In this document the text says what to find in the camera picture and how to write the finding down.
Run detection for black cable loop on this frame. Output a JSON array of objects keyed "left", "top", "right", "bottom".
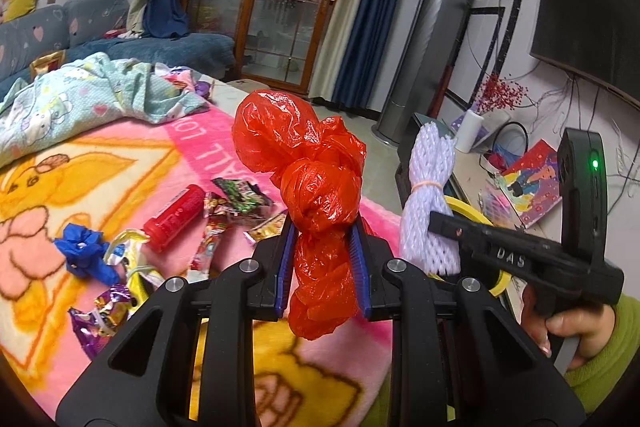
[{"left": 492, "top": 121, "right": 529, "bottom": 164}]

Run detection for gold box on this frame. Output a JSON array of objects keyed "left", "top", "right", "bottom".
[{"left": 29, "top": 51, "right": 67, "bottom": 76}]

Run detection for blue sofa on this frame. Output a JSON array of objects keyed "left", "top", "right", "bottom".
[{"left": 0, "top": 0, "right": 236, "bottom": 92}]

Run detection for red berry branches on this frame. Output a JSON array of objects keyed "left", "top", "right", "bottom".
[{"left": 475, "top": 74, "right": 531, "bottom": 115}]

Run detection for white ribbed vase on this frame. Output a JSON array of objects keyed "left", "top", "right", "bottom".
[{"left": 456, "top": 109, "right": 483, "bottom": 154}]

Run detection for yellow cushion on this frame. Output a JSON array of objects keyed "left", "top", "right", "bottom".
[{"left": 2, "top": 0, "right": 41, "bottom": 24}]

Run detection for red snack wrapper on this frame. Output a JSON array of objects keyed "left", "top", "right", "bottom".
[{"left": 187, "top": 192, "right": 236, "bottom": 283}]

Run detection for person's right hand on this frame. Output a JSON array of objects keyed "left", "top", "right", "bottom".
[{"left": 520, "top": 282, "right": 617, "bottom": 371}]

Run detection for purple foil wrapper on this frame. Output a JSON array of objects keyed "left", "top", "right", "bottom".
[{"left": 67, "top": 284, "right": 136, "bottom": 360}]

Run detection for pink printed blanket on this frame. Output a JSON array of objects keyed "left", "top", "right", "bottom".
[{"left": 0, "top": 104, "right": 401, "bottom": 427}]

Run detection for dark green snack wrapper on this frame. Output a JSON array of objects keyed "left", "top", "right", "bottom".
[{"left": 211, "top": 177, "right": 273, "bottom": 218}]

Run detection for white-topped coffee table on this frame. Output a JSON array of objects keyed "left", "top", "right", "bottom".
[{"left": 197, "top": 74, "right": 253, "bottom": 108}]

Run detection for silver tower air conditioner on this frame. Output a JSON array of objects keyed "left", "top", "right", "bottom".
[{"left": 376, "top": 0, "right": 481, "bottom": 150}]

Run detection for colourful painting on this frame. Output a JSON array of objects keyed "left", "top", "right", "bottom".
[{"left": 500, "top": 139, "right": 563, "bottom": 230}]

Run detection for red plastic bottle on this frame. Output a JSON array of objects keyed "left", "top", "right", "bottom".
[{"left": 142, "top": 185, "right": 206, "bottom": 253}]

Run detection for wooden glass door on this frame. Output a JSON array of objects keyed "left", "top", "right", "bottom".
[{"left": 182, "top": 0, "right": 368, "bottom": 95}]

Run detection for small red bag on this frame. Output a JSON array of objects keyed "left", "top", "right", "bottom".
[{"left": 484, "top": 143, "right": 511, "bottom": 172}]

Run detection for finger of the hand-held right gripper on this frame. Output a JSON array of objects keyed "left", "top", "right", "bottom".
[{"left": 428, "top": 210, "right": 497, "bottom": 261}]

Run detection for red plastic bag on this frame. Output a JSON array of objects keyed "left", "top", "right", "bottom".
[{"left": 231, "top": 89, "right": 368, "bottom": 340}]

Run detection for pink bead box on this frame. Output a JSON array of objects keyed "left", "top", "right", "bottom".
[{"left": 477, "top": 187, "right": 521, "bottom": 220}]

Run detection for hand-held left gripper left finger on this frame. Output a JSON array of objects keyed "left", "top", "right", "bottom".
[{"left": 55, "top": 212, "right": 297, "bottom": 427}]

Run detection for black television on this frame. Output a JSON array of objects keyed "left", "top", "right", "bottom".
[{"left": 529, "top": 0, "right": 640, "bottom": 108}]

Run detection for light blue printed cloth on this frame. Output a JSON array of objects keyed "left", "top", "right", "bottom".
[{"left": 0, "top": 52, "right": 211, "bottom": 168}]

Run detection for white foam net bundle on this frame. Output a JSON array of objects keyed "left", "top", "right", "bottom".
[{"left": 400, "top": 123, "right": 463, "bottom": 277}]

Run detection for person's right forearm green sleeve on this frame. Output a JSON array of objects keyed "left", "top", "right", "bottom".
[{"left": 570, "top": 292, "right": 640, "bottom": 414}]

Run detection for purple cloth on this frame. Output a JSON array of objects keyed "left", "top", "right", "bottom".
[{"left": 192, "top": 74, "right": 216, "bottom": 98}]

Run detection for yellow-rimmed black bin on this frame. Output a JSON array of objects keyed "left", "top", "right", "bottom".
[{"left": 435, "top": 194, "right": 512, "bottom": 299}]

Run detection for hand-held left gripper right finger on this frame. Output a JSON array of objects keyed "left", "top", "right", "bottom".
[{"left": 350, "top": 222, "right": 586, "bottom": 427}]

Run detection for small yellow snack wrapper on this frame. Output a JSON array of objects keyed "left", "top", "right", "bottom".
[{"left": 242, "top": 212, "right": 288, "bottom": 244}]

